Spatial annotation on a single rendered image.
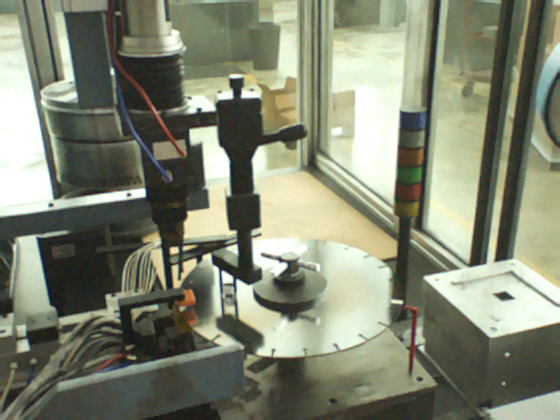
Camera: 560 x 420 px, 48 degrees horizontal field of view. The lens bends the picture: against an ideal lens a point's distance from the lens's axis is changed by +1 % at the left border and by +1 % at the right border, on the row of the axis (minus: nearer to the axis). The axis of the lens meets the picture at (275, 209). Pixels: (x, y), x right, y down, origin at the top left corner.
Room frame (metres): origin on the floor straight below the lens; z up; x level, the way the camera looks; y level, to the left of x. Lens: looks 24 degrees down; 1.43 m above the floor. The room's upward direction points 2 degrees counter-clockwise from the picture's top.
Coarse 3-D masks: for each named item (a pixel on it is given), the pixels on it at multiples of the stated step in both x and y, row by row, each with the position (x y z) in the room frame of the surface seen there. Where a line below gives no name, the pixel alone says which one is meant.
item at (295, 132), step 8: (288, 128) 0.71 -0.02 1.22; (296, 128) 0.71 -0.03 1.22; (304, 128) 0.71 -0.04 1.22; (264, 136) 0.71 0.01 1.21; (272, 136) 0.71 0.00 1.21; (280, 136) 0.71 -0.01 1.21; (288, 136) 0.71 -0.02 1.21; (296, 136) 0.71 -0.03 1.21; (304, 136) 0.71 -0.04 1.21; (248, 144) 0.70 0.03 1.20; (256, 144) 0.70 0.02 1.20; (264, 144) 0.71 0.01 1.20
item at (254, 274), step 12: (240, 240) 0.74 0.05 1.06; (252, 240) 0.74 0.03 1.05; (216, 252) 0.79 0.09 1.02; (228, 252) 0.78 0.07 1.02; (240, 252) 0.74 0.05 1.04; (252, 252) 0.74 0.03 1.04; (216, 264) 0.77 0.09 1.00; (228, 264) 0.75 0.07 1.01; (240, 264) 0.74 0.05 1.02; (252, 264) 0.74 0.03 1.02; (240, 276) 0.73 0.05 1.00; (252, 276) 0.73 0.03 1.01
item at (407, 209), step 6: (396, 204) 1.00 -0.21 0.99; (402, 204) 0.99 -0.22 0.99; (408, 204) 0.99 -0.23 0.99; (414, 204) 0.99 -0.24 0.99; (396, 210) 1.00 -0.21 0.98; (402, 210) 0.99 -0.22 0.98; (408, 210) 0.99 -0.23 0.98; (414, 210) 0.99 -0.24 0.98; (402, 216) 0.99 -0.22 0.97; (408, 216) 0.99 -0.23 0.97; (414, 216) 0.99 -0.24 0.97
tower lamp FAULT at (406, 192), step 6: (396, 186) 1.00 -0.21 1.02; (402, 186) 0.99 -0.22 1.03; (408, 186) 0.99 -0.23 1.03; (414, 186) 0.99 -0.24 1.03; (396, 192) 1.00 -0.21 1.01; (402, 192) 0.99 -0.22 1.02; (408, 192) 0.99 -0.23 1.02; (414, 192) 0.99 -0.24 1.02; (396, 198) 1.00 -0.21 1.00; (402, 198) 0.99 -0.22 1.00; (408, 198) 0.99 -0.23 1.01; (414, 198) 0.99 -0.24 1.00
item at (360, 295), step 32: (256, 256) 0.89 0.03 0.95; (320, 256) 0.89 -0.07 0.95; (352, 256) 0.88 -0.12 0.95; (192, 288) 0.80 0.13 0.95; (352, 288) 0.78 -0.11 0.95; (384, 288) 0.78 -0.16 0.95; (192, 320) 0.71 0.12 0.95; (224, 320) 0.71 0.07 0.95; (256, 320) 0.71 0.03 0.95; (288, 320) 0.71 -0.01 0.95; (320, 320) 0.70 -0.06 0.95; (352, 320) 0.70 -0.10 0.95; (384, 320) 0.70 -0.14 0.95; (256, 352) 0.64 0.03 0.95; (288, 352) 0.64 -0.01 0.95; (320, 352) 0.63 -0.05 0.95
